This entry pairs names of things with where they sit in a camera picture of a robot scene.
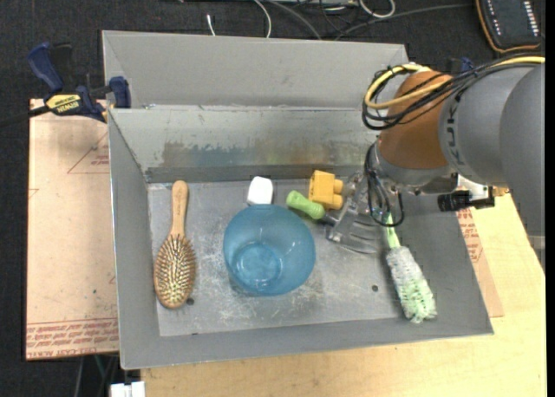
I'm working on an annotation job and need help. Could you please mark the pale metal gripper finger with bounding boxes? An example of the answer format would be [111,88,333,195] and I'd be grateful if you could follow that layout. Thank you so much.
[326,225,379,255]
[323,208,353,231]

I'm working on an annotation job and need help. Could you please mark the yellow toy block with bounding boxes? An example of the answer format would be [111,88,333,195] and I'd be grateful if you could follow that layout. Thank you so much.
[307,169,345,210]

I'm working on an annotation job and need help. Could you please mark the green and white bottle brush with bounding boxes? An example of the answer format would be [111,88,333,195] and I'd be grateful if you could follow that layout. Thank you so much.
[381,212,438,325]

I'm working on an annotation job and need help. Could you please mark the blue translucent bowl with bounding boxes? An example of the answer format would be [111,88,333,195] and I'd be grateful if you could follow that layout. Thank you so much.
[222,204,317,298]

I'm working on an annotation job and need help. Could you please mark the white cube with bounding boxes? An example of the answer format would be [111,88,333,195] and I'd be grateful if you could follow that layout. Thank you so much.
[245,175,275,207]

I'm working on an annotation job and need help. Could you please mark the grey metal bin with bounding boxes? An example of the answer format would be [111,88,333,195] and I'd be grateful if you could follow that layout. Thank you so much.
[101,29,495,371]

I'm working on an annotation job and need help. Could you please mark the wooden hairbrush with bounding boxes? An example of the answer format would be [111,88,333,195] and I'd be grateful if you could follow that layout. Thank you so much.
[152,179,198,310]

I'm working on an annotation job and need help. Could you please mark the green plastic handle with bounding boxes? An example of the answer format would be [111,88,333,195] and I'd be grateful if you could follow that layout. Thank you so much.
[284,189,326,221]

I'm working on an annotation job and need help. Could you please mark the black cylinder on white bracket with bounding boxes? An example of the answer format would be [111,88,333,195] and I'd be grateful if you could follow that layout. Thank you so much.
[436,172,509,213]

